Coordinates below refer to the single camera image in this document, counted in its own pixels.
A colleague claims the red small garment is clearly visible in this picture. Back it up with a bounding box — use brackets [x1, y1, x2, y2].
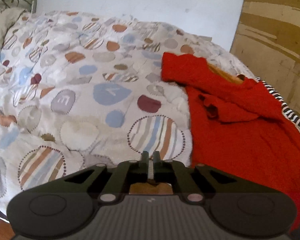
[161, 53, 300, 229]

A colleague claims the patterned circle print duvet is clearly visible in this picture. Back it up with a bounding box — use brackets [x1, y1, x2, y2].
[0, 11, 253, 213]

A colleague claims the black white striped cloth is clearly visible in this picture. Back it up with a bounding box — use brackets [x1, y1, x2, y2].
[256, 77, 300, 132]

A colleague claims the beige pillow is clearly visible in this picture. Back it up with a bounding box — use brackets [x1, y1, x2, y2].
[0, 8, 25, 49]

